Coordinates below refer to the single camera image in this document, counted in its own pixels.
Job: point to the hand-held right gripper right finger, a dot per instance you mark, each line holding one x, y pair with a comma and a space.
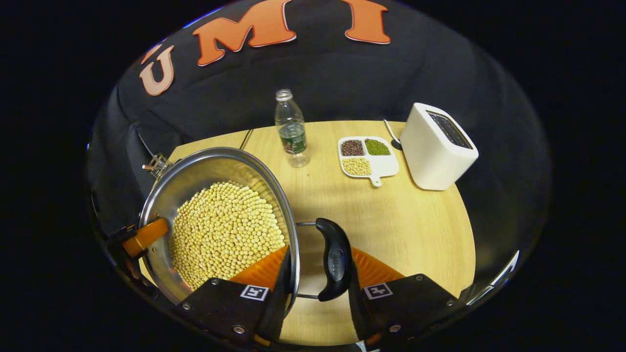
357, 313

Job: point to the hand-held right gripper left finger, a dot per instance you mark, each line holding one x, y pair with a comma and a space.
281, 303

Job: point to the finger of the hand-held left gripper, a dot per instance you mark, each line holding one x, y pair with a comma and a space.
146, 235

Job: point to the clear glass cup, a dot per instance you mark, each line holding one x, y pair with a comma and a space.
159, 165

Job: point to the large pile of soybeans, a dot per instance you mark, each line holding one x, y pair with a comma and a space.
225, 230

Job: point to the small pile of soybeans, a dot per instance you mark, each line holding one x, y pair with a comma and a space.
357, 166

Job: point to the white divided plate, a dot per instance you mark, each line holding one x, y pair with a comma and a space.
384, 166

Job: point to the pile of red beans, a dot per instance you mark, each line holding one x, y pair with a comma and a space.
352, 147

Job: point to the clear plastic bottle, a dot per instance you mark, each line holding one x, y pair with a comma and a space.
292, 137

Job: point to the pile of green mung beans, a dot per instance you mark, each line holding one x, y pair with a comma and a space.
377, 147

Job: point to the white toaster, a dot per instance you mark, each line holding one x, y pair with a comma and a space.
430, 156

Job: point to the black backdrop cloth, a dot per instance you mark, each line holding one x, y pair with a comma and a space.
342, 78

